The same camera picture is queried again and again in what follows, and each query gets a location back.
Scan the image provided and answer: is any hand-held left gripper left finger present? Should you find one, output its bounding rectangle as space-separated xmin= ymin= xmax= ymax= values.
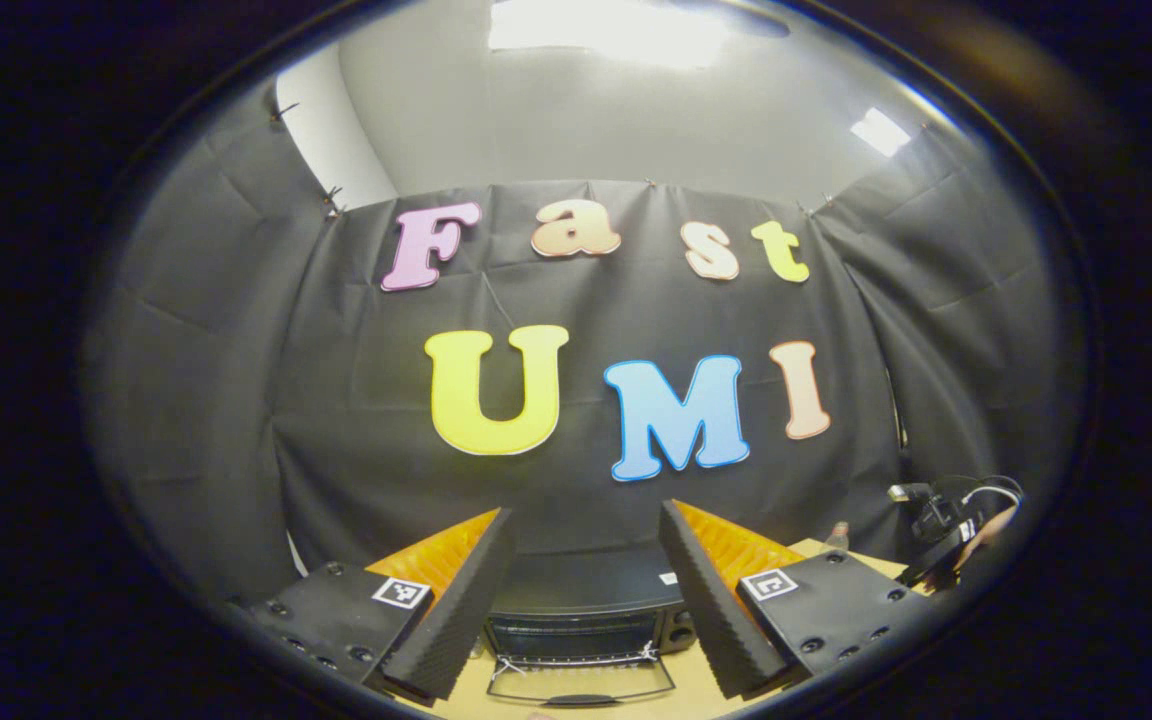
xmin=249 ymin=507 xmax=517 ymax=701

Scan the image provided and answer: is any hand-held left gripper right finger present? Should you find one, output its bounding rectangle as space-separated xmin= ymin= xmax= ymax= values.
xmin=659 ymin=499 xmax=925 ymax=700

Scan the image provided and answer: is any black electric oven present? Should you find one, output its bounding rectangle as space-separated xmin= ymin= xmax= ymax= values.
xmin=484 ymin=545 xmax=699 ymax=708

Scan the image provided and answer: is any black backdrop cloth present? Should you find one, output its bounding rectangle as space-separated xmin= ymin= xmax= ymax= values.
xmin=84 ymin=80 xmax=1087 ymax=611

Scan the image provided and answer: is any large ceiling light panel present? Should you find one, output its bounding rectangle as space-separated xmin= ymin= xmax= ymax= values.
xmin=488 ymin=0 xmax=729 ymax=67

